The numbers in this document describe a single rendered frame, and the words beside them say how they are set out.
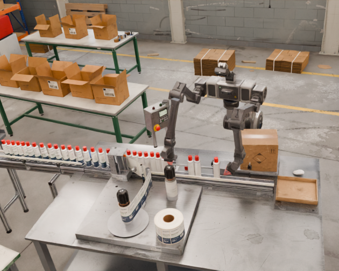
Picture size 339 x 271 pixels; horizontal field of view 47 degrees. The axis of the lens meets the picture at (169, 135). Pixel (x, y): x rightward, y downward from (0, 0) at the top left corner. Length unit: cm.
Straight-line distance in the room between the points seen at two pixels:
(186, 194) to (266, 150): 73
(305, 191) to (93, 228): 164
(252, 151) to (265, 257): 91
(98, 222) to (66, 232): 25
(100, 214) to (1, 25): 570
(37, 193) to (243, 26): 537
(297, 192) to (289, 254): 61
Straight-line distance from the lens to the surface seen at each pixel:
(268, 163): 329
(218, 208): 303
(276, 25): 818
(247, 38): 843
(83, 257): 372
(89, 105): 488
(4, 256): 317
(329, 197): 450
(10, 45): 829
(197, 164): 314
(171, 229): 263
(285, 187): 323
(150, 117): 303
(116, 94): 467
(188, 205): 299
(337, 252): 396
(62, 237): 306
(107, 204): 313
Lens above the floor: 290
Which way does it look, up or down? 32 degrees down
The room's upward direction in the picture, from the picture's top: 7 degrees counter-clockwise
